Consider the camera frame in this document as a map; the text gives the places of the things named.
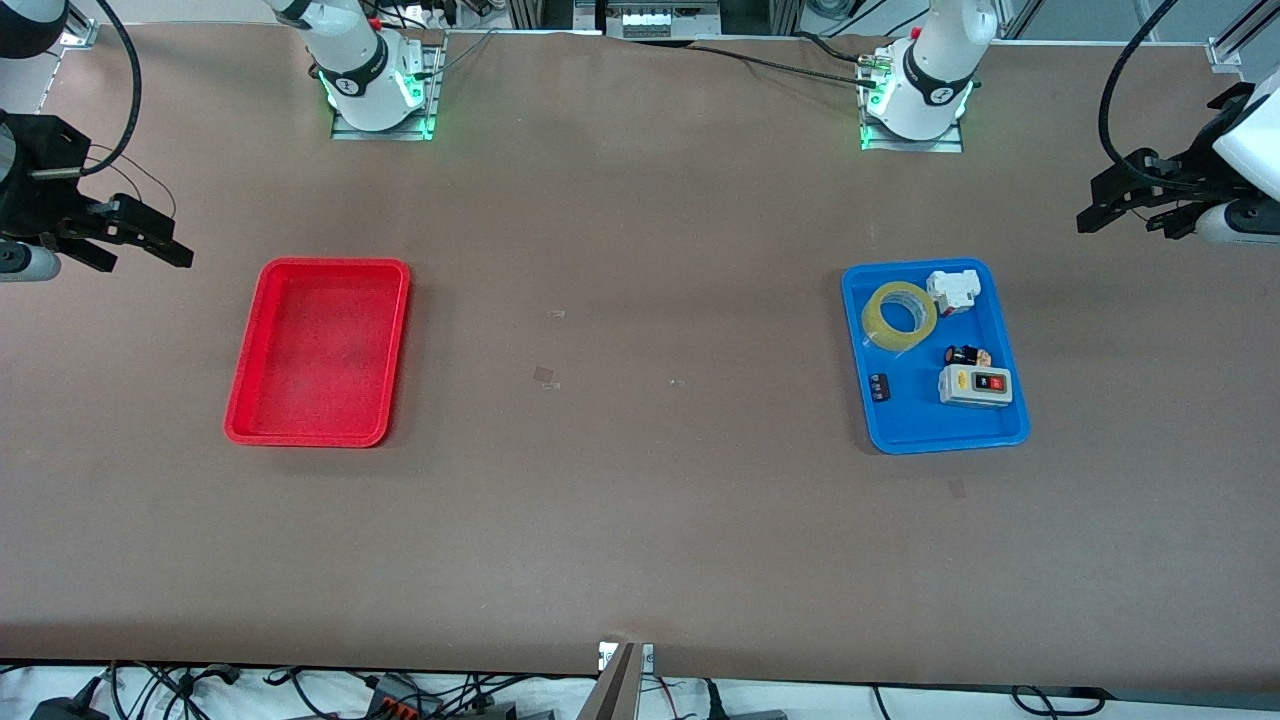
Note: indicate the black power adapter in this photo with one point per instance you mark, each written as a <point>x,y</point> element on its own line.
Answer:
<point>65,710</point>

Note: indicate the aluminium corner bracket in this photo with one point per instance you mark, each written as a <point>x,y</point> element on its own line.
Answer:
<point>80,37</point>
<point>1228,55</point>

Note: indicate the red plastic tray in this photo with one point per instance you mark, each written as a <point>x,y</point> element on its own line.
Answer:
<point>320,400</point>

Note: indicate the blue plastic tray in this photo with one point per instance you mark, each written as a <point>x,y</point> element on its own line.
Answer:
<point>920,420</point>

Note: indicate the yellow tape roll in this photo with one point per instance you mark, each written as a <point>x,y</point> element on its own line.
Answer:
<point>875,315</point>

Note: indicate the orange and black connector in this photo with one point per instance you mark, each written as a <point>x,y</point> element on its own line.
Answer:
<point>400,700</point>

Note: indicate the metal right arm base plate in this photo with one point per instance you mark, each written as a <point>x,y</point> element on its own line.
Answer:
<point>350,134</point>

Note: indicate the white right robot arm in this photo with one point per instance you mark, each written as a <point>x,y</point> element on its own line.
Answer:
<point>355,50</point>

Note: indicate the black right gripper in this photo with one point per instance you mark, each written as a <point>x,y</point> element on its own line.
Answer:
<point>38,198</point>

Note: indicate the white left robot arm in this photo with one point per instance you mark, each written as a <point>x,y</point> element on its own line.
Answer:
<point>930,70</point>

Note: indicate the small black terminal block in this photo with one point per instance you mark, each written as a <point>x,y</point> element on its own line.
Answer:
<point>879,388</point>

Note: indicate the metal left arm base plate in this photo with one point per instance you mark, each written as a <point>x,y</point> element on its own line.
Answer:
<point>950,145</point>

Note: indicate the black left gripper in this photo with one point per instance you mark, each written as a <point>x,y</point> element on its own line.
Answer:
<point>1193,168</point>

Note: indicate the white electrical plug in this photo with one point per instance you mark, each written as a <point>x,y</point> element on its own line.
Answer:
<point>952,290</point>

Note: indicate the aluminium profile bar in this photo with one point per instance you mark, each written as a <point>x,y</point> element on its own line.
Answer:
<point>615,690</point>

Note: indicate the grey push button switch box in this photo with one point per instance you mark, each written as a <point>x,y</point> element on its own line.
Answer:
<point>975,387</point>

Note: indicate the aluminium frame rack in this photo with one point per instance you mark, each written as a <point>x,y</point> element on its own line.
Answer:
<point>650,20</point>

